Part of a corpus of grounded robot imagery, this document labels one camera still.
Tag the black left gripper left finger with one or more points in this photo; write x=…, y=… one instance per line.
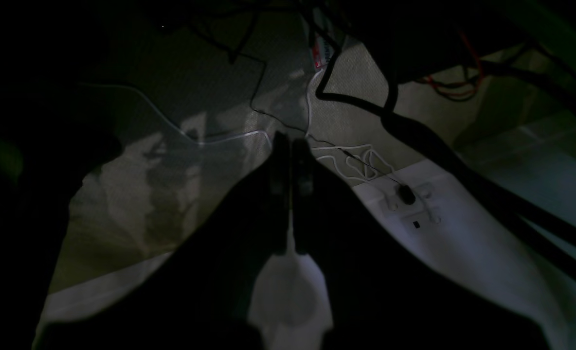
x=279, y=193

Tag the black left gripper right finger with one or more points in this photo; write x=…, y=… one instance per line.
x=303, y=188

